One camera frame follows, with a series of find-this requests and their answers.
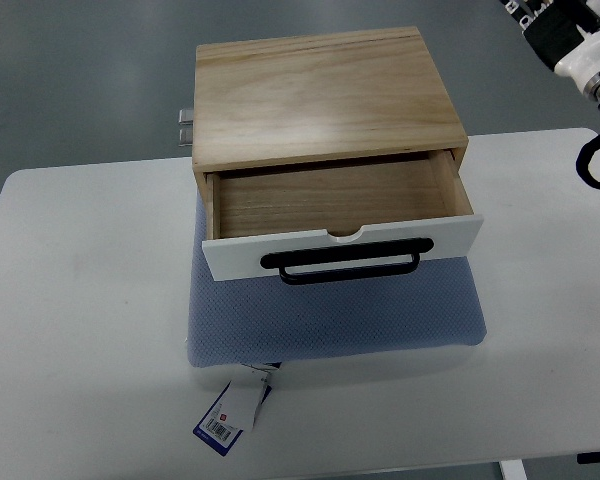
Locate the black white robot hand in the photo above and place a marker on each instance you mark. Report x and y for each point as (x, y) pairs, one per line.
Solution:
(564, 35)

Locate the black drawer handle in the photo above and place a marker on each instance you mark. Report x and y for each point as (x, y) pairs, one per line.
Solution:
(283, 261)

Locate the white top drawer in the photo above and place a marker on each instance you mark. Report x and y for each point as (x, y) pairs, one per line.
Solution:
(253, 212)

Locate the wooden drawer cabinet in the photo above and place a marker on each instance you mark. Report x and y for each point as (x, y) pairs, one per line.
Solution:
(319, 98)

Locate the upper metal clamp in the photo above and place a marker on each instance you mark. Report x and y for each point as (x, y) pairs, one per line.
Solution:
(185, 116)

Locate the black bar under table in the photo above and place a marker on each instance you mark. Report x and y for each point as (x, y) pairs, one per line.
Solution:
(588, 458)

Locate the blue mesh cushion mat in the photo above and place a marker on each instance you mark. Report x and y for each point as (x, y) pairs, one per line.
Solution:
(263, 320)

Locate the white table leg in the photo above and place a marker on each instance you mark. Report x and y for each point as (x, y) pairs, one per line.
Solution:
(512, 470)

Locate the blue white product tag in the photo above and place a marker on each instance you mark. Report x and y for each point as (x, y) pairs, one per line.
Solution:
(237, 407)

